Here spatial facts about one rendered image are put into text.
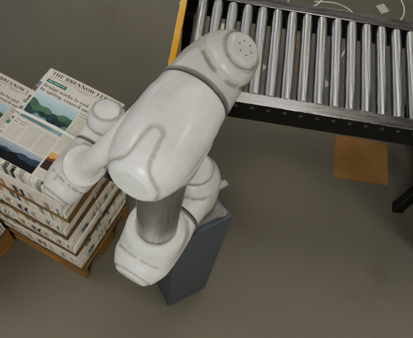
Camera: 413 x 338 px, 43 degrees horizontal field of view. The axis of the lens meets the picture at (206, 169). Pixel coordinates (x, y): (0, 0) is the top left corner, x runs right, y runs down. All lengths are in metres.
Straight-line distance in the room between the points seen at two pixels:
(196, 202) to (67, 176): 0.34
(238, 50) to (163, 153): 0.21
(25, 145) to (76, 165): 0.45
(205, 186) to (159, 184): 0.60
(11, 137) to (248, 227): 1.40
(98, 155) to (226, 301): 1.52
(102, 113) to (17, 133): 0.45
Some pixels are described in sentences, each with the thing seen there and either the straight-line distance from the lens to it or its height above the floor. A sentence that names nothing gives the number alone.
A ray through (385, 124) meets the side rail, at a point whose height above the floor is 0.80.
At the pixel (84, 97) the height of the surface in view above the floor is 1.06.
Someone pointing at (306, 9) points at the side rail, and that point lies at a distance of 2.42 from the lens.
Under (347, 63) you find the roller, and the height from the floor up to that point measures 0.79.
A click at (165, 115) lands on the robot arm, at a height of 1.84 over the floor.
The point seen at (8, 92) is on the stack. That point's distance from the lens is 2.10.
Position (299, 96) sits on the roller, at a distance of 2.15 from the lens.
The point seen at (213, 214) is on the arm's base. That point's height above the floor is 1.02.
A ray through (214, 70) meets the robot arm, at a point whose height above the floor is 1.84.
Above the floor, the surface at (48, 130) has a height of 1.06.
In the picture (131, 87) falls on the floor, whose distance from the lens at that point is 3.04.
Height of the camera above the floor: 2.53
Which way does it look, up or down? 65 degrees down
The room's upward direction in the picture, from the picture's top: 12 degrees clockwise
